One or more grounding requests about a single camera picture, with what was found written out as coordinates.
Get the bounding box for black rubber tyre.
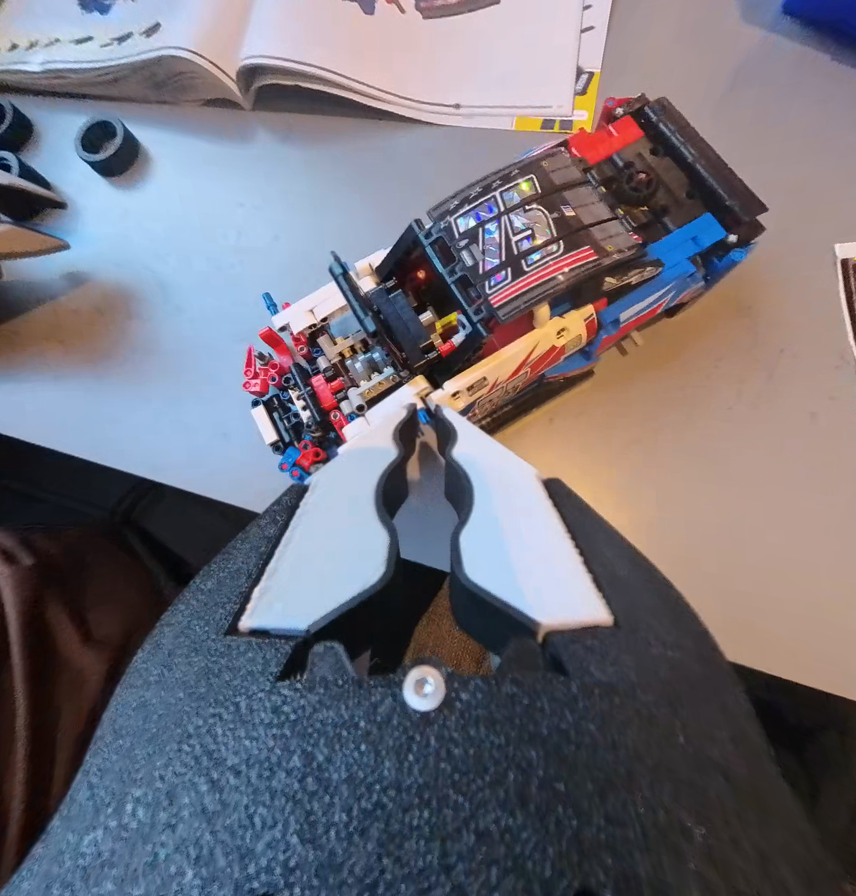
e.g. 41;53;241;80
0;149;52;196
74;117;142;176
0;98;35;152

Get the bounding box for person's black trousers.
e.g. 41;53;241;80
0;427;268;582

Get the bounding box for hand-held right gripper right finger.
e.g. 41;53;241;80
428;403;615;642

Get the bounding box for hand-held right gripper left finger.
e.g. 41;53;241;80
237;402;418;638

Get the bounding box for toy brick race car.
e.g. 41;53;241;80
246;94;768;485

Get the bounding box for open instruction booklet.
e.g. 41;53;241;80
0;0;614;134

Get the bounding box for person's brown hoodie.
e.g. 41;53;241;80
0;525;198;896

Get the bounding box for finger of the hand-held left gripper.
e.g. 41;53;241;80
0;160;70;224
0;218;73;261

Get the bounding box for blue plastic bin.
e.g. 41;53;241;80
781;0;856;40

